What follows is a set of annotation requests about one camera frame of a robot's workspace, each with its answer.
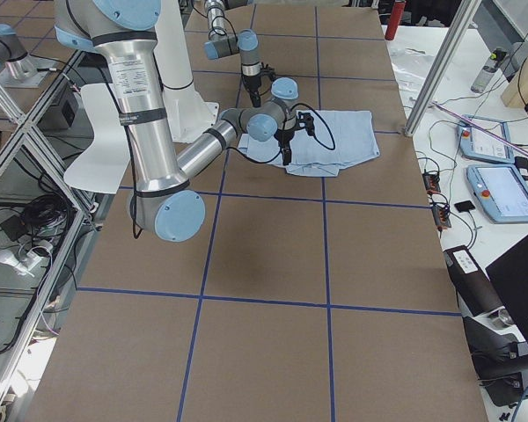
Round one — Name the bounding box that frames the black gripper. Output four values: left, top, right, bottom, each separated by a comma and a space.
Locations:
275, 129, 295, 166
241, 75, 261, 107

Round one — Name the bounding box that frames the light blue button-up shirt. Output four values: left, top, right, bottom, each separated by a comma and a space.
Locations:
238, 110, 380, 177

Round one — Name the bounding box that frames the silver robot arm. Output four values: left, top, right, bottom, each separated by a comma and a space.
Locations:
55, 1, 298, 242
203, 0, 263, 107

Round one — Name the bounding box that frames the brown paper table cover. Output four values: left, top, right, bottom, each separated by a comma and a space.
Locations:
26, 5, 487, 421

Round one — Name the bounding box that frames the orange circuit board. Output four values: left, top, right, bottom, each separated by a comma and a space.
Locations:
422, 171, 441, 194

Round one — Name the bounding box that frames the red cylinder bottle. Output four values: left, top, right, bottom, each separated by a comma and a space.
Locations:
385, 0, 407, 40

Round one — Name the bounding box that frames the far blue teach pendant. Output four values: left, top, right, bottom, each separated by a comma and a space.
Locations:
458, 114, 515, 164

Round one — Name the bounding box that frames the blue teach pendant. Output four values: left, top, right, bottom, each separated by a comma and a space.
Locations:
458, 114, 515, 164
466, 164, 528, 223

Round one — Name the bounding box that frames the near blue teach pendant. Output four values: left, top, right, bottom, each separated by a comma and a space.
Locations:
466, 164, 528, 223

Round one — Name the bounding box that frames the grey spray bottle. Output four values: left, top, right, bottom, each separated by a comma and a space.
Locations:
470, 47, 509, 93

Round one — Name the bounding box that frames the black monitor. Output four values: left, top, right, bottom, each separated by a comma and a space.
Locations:
486, 235, 528, 343

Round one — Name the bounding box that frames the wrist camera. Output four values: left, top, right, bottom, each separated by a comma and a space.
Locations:
260, 64, 277, 82
296, 112, 315, 136

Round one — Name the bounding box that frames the grey aluminium frame post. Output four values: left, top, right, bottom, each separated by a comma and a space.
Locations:
403, 0, 481, 137

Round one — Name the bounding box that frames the black cable bundle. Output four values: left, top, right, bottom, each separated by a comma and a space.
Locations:
0, 193, 78, 260

